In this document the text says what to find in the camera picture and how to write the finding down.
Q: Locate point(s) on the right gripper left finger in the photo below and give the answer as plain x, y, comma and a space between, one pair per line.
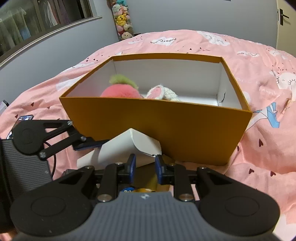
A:
114, 178

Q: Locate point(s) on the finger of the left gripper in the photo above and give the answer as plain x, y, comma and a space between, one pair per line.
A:
53, 128
78, 144

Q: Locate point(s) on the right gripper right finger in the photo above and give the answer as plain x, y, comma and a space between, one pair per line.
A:
175, 175

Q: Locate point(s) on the white box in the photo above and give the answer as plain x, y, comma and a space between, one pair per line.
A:
120, 148

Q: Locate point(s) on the pink plush radish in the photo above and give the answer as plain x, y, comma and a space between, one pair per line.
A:
121, 87

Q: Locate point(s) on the white crochet bunny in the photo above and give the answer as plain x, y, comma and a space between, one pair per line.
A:
160, 92

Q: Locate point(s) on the orange cardboard box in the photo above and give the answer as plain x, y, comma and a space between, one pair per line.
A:
204, 126

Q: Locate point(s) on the hanging plush toys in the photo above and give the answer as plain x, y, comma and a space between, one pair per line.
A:
122, 20

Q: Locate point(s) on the pink printed bed quilt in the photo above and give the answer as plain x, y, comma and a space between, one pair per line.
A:
264, 158

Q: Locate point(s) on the cream door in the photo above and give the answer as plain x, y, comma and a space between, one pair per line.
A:
286, 26

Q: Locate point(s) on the window frame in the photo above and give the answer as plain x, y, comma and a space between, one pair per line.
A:
23, 23

